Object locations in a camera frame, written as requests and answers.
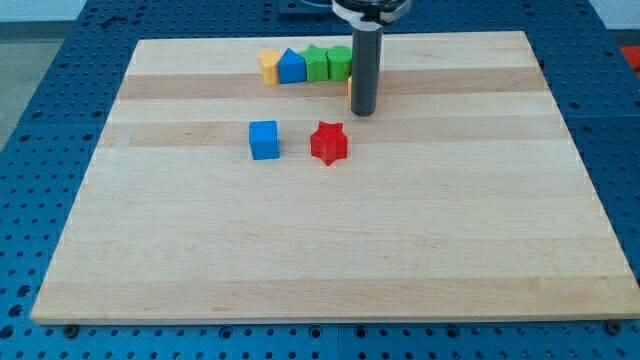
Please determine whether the yellow block behind tool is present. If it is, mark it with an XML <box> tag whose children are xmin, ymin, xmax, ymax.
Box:
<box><xmin>347</xmin><ymin>76</ymin><xmax>352</xmax><ymax>101</ymax></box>

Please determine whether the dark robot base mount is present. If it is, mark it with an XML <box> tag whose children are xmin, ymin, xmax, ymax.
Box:
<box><xmin>277</xmin><ymin>0</ymin><xmax>333</xmax><ymax>20</ymax></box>

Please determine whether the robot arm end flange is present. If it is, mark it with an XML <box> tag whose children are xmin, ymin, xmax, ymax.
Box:
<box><xmin>331</xmin><ymin>0</ymin><xmax>413</xmax><ymax>27</ymax></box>

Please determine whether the wooden board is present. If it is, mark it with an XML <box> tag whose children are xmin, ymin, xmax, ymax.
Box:
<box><xmin>31</xmin><ymin>31</ymin><xmax>639</xmax><ymax>325</ymax></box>

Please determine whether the green cylinder block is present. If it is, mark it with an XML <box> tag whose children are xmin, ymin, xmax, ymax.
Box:
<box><xmin>326</xmin><ymin>45</ymin><xmax>352</xmax><ymax>81</ymax></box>

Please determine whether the blue cube block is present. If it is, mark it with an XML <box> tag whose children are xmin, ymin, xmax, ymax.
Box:
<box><xmin>248</xmin><ymin>120</ymin><xmax>280</xmax><ymax>160</ymax></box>

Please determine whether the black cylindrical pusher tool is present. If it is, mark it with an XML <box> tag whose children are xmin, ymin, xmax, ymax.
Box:
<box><xmin>351</xmin><ymin>23</ymin><xmax>383</xmax><ymax>117</ymax></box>

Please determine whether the red star block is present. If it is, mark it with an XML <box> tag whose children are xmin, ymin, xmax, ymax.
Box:
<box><xmin>310</xmin><ymin>121</ymin><xmax>348</xmax><ymax>166</ymax></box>

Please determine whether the green star block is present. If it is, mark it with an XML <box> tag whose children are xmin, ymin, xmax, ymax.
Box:
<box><xmin>300</xmin><ymin>44</ymin><xmax>329</xmax><ymax>83</ymax></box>

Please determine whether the blue pentagon block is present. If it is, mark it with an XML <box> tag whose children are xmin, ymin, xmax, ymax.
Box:
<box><xmin>277</xmin><ymin>48</ymin><xmax>307</xmax><ymax>84</ymax></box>

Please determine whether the yellow heart block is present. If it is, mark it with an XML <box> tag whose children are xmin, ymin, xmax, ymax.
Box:
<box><xmin>258</xmin><ymin>49</ymin><xmax>281</xmax><ymax>85</ymax></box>

